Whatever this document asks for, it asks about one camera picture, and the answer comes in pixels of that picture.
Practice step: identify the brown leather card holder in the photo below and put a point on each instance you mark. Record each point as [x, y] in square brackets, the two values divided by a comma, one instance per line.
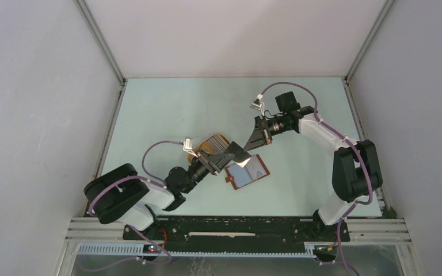
[239, 177]

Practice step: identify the white toothed cable duct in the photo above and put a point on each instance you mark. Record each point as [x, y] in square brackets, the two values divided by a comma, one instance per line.
[129, 249]

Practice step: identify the aluminium frame rail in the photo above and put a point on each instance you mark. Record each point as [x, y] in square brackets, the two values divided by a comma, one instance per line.
[361, 231]

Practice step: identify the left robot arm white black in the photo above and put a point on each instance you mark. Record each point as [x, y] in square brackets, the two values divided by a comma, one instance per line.
[122, 195]

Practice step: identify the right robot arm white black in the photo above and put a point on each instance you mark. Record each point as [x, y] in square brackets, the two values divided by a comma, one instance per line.
[356, 170]

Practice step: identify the white striped credit card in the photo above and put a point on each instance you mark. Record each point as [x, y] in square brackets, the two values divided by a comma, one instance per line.
[256, 168]

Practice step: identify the beige oval card tray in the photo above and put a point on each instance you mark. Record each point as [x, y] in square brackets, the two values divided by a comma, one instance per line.
[202, 146]

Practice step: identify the stack of credit cards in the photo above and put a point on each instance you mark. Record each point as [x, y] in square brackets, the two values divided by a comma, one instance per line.
[218, 142]

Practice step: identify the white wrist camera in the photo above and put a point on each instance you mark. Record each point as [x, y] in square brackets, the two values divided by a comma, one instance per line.
[258, 105]
[187, 146]

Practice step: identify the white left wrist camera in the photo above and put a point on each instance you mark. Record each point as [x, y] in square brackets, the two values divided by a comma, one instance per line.
[187, 146]

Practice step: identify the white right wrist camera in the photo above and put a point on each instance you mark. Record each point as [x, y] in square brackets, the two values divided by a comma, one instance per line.
[258, 105]

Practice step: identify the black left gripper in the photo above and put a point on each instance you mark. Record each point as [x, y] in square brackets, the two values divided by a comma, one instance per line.
[214, 163]

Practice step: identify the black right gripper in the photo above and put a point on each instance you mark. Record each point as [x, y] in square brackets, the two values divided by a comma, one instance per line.
[258, 138]

